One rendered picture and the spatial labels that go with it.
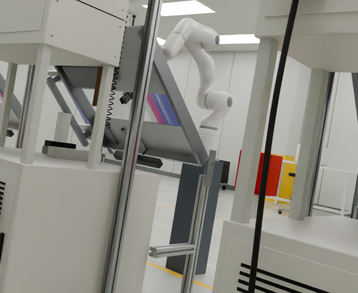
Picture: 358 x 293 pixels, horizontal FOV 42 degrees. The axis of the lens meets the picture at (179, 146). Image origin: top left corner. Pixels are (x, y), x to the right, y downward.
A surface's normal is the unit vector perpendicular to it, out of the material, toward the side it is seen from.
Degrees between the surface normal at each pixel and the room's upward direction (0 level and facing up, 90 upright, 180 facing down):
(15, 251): 90
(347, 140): 90
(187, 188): 90
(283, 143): 90
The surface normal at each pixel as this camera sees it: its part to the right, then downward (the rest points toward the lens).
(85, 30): 0.76, 0.13
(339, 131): -0.63, -0.10
